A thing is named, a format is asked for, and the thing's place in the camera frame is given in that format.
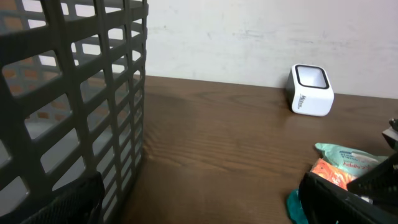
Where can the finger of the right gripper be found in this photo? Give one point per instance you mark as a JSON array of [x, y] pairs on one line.
[[379, 184]]

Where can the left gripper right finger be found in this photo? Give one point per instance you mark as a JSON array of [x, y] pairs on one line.
[[325, 202]]

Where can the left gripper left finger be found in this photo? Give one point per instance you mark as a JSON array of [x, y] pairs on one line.
[[78, 202]]

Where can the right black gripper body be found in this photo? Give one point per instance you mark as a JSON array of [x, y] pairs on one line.
[[391, 134]]

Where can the teal mouthwash bottle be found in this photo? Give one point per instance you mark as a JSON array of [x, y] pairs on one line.
[[294, 208]]

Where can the small orange snack pack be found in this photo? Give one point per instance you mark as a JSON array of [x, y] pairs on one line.
[[332, 173]]

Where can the mint green wipes pack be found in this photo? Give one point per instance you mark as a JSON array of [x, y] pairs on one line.
[[352, 161]]

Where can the grey plastic shopping basket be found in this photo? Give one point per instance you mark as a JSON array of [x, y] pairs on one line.
[[72, 98]]

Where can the white barcode scanner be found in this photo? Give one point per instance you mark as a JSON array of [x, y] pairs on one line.
[[309, 91]]

